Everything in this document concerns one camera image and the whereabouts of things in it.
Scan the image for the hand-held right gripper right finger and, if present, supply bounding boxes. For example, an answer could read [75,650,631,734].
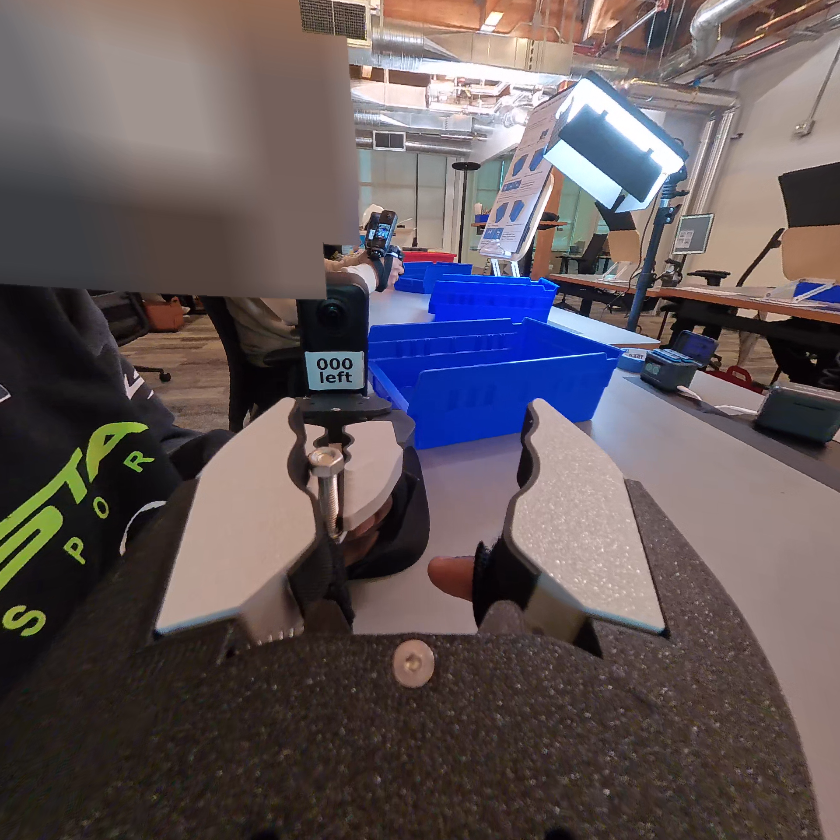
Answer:
[473,398,670,644]

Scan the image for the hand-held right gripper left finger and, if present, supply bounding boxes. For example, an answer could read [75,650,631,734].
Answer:
[155,405,353,644]

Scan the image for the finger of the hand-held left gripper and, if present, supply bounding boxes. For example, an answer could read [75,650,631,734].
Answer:
[335,418,406,529]

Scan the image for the long thin silver bolt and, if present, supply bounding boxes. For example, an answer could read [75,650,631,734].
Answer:
[315,470,349,543]

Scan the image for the person's left hand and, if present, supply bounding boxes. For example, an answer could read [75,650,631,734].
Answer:
[336,497,396,567]

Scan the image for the black printed shirt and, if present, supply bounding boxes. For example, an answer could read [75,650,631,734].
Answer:
[0,287,231,697]

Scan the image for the black and blue device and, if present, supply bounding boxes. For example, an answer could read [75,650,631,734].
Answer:
[641,350,700,392]

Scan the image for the black office chair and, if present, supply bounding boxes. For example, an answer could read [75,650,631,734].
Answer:
[92,292,173,384]

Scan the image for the black floor lamp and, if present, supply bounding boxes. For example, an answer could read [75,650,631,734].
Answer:
[452,159,483,258]

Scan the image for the dark blue bag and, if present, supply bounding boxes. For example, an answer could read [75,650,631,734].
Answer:
[670,329,719,367]

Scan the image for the roll-up banner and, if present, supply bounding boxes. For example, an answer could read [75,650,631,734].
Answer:
[477,99,555,259]

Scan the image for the grey tool case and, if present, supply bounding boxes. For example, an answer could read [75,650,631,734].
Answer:
[755,381,840,445]

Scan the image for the long wooden desk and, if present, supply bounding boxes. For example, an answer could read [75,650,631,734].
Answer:
[552,273,840,384]

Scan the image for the large air vent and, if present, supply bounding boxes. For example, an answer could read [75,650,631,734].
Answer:
[300,0,374,43]

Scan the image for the studio light on stand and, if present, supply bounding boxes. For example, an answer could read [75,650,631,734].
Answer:
[545,73,691,332]

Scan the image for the black monitor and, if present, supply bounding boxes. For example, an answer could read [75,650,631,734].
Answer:
[779,162,840,227]

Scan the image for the white cable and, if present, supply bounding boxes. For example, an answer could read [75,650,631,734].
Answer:
[696,394,762,418]

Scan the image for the silver air duct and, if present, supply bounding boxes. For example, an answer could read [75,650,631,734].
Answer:
[657,0,840,82]

